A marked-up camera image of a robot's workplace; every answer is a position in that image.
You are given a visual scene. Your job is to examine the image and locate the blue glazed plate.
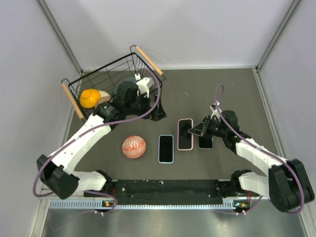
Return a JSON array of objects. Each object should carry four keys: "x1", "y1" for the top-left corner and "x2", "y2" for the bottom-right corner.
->
[{"x1": 116, "y1": 77, "x2": 137, "y2": 86}]

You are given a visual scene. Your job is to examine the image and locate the brown ceramic bowl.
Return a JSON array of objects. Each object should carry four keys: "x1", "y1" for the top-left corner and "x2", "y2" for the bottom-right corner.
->
[{"x1": 97, "y1": 96, "x2": 111, "y2": 105}]

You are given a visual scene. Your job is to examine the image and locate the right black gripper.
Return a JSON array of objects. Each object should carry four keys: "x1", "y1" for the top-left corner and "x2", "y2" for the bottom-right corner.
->
[{"x1": 189, "y1": 115, "x2": 227, "y2": 139}]

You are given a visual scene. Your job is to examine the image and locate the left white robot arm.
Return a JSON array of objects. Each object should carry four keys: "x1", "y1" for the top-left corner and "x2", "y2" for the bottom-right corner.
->
[{"x1": 36, "y1": 78, "x2": 161, "y2": 199}]

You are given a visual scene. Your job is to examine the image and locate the light blue phone case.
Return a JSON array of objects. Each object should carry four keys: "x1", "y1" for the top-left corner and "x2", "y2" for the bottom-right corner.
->
[{"x1": 158, "y1": 134, "x2": 175, "y2": 164}]

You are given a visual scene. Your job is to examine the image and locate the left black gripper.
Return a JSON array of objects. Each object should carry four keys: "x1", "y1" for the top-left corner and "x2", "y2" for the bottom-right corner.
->
[{"x1": 125, "y1": 91, "x2": 166, "y2": 121}]

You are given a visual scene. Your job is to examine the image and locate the teal phone black screen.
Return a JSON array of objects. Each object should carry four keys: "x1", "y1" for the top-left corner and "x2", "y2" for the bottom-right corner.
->
[{"x1": 198, "y1": 137, "x2": 213, "y2": 150}]

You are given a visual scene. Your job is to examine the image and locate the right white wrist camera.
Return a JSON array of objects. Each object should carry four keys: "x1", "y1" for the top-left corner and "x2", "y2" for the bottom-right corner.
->
[{"x1": 210, "y1": 103, "x2": 222, "y2": 121}]

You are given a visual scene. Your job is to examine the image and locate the pink phone case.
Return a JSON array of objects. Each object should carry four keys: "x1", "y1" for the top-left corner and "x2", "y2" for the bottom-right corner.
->
[{"x1": 177, "y1": 118, "x2": 195, "y2": 151}]

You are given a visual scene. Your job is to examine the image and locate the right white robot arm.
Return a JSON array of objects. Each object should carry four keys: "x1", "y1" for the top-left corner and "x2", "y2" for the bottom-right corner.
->
[{"x1": 188, "y1": 111, "x2": 315, "y2": 212}]

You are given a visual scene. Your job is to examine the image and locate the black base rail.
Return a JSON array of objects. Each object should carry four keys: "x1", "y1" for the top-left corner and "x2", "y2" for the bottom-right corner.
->
[{"x1": 83, "y1": 179, "x2": 247, "y2": 205}]

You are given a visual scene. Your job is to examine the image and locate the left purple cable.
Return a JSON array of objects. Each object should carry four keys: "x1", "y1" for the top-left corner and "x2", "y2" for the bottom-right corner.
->
[{"x1": 32, "y1": 68, "x2": 162, "y2": 215}]

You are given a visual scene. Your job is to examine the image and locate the yellow ribbed bowl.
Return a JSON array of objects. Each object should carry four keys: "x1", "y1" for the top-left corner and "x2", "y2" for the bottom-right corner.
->
[{"x1": 79, "y1": 89, "x2": 101, "y2": 109}]

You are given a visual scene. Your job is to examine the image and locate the cream patterned bowl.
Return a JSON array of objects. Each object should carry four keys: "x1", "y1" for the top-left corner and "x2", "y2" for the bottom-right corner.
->
[{"x1": 99, "y1": 90, "x2": 111, "y2": 97}]

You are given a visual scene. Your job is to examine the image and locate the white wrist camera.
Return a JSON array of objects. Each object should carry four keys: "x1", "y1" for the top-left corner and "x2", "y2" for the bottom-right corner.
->
[
  {"x1": 210, "y1": 103, "x2": 222, "y2": 121},
  {"x1": 135, "y1": 73, "x2": 154, "y2": 98}
]

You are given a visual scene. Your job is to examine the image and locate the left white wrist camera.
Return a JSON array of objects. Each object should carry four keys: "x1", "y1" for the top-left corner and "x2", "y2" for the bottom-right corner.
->
[{"x1": 135, "y1": 73, "x2": 154, "y2": 98}]

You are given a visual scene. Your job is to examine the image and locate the red patterned bowl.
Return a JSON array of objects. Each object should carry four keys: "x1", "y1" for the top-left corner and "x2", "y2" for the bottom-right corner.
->
[{"x1": 122, "y1": 135, "x2": 146, "y2": 159}]

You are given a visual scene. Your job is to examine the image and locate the black wire dish basket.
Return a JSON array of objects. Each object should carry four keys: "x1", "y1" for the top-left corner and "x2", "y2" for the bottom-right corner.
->
[{"x1": 61, "y1": 45, "x2": 166, "y2": 121}]

